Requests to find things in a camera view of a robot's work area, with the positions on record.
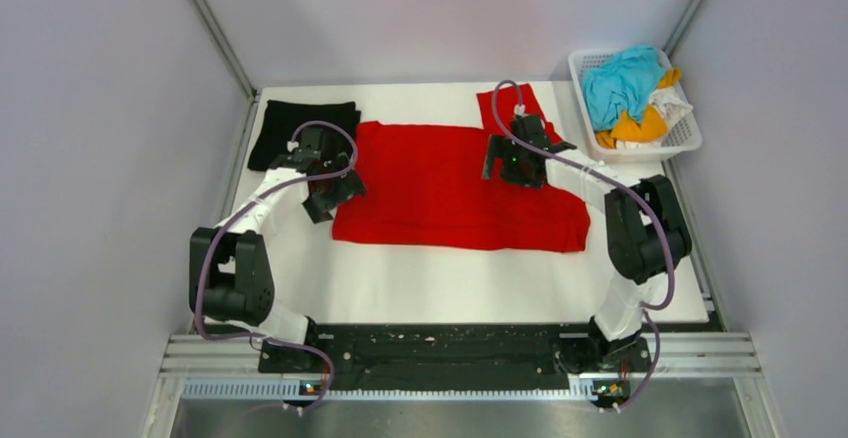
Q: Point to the light blue t shirt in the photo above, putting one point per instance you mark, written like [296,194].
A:
[623,83]

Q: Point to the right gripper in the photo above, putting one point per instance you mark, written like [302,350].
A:
[500,147]

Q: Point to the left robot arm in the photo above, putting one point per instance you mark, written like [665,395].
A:
[231,281]

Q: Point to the red t shirt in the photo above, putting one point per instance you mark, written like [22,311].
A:
[424,187]

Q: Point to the orange t shirt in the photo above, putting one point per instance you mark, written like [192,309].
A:
[670,79]

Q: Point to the white plastic laundry basket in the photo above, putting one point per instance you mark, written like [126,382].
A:
[685,136]

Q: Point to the aluminium frame rail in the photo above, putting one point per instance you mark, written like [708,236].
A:
[229,370]

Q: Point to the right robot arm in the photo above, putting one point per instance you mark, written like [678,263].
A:
[646,234]

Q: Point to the white t shirt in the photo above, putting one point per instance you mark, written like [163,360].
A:
[666,108]

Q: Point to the folded black t shirt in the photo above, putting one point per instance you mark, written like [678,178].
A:
[281,119]

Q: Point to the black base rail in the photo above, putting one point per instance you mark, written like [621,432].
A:
[456,357]

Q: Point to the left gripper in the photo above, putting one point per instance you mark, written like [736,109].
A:
[349,186]

